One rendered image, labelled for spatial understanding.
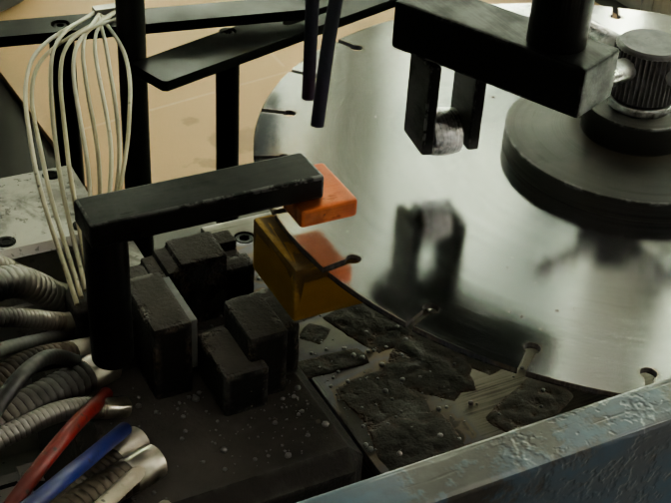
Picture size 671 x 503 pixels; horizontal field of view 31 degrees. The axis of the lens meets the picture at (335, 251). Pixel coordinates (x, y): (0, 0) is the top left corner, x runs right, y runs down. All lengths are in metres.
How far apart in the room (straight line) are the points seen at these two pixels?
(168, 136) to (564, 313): 0.54
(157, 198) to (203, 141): 0.49
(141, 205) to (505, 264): 0.14
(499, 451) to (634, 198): 0.21
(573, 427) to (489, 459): 0.03
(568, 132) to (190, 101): 0.50
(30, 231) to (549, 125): 0.25
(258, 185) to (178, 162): 0.46
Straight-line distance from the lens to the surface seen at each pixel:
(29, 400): 0.47
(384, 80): 0.59
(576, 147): 0.53
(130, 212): 0.43
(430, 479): 0.31
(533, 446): 0.32
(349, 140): 0.54
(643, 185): 0.51
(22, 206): 0.61
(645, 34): 0.54
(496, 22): 0.47
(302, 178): 0.45
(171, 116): 0.97
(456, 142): 0.50
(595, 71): 0.45
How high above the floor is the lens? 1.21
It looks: 35 degrees down
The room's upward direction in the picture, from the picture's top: 4 degrees clockwise
